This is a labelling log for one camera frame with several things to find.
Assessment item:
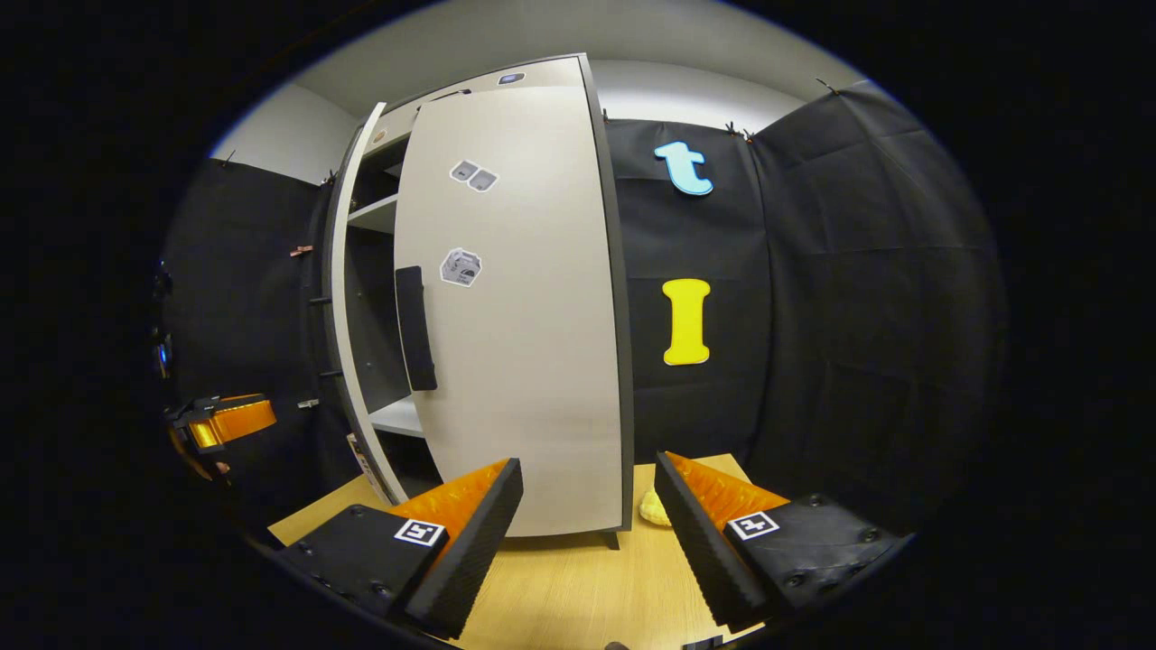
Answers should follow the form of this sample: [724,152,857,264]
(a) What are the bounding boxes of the white and grey cabinet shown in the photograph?
[334,52,635,552]

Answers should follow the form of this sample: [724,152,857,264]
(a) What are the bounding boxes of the black door handle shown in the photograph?
[395,265,439,392]

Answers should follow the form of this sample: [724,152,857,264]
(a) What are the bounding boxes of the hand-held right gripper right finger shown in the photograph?
[655,451,909,633]

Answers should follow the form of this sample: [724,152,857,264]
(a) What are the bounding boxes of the white cabinet door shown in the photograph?
[395,84,633,540]
[323,101,407,506]

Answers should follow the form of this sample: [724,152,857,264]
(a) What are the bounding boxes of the white drawer front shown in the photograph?
[366,56,588,145]

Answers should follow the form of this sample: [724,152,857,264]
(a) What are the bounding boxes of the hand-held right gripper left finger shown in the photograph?
[271,458,525,639]

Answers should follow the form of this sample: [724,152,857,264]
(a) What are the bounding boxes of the white cabinet shelf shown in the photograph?
[368,397,427,441]
[348,194,400,236]

